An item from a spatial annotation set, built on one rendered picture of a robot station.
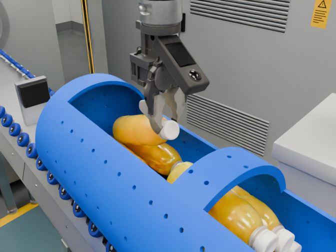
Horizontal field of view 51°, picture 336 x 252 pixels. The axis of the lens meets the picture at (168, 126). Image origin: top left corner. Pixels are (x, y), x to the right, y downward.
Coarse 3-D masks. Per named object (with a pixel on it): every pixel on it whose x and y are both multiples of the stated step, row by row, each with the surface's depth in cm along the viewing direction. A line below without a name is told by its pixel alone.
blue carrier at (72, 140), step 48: (96, 96) 84; (48, 144) 73; (96, 144) 62; (192, 144) 79; (96, 192) 59; (144, 192) 52; (192, 192) 48; (288, 192) 61; (144, 240) 50; (192, 240) 45; (240, 240) 42
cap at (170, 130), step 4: (168, 120) 69; (172, 120) 69; (164, 124) 68; (168, 124) 69; (172, 124) 69; (176, 124) 70; (164, 128) 68; (168, 128) 69; (172, 128) 69; (176, 128) 70; (160, 132) 69; (164, 132) 68; (168, 132) 69; (172, 132) 69; (176, 132) 70; (164, 136) 69; (168, 136) 69; (172, 136) 69; (176, 136) 70
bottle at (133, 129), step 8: (120, 120) 81; (128, 120) 78; (136, 120) 75; (144, 120) 72; (112, 128) 82; (120, 128) 79; (128, 128) 76; (136, 128) 74; (144, 128) 71; (120, 136) 80; (128, 136) 77; (136, 136) 74; (144, 136) 72; (152, 136) 71; (160, 136) 70; (136, 144) 78; (144, 144) 75; (152, 144) 73
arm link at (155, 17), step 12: (144, 0) 57; (168, 0) 62; (180, 0) 58; (144, 12) 58; (156, 12) 57; (168, 12) 57; (180, 12) 59; (144, 24) 60; (156, 24) 58; (168, 24) 58
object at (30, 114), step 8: (24, 80) 115; (32, 80) 115; (40, 80) 116; (16, 88) 113; (24, 88) 112; (32, 88) 114; (40, 88) 116; (24, 96) 113; (32, 96) 115; (40, 96) 117; (48, 96) 119; (24, 104) 114; (32, 104) 116; (40, 104) 120; (24, 112) 117; (32, 112) 119; (40, 112) 121; (24, 120) 119; (32, 120) 120
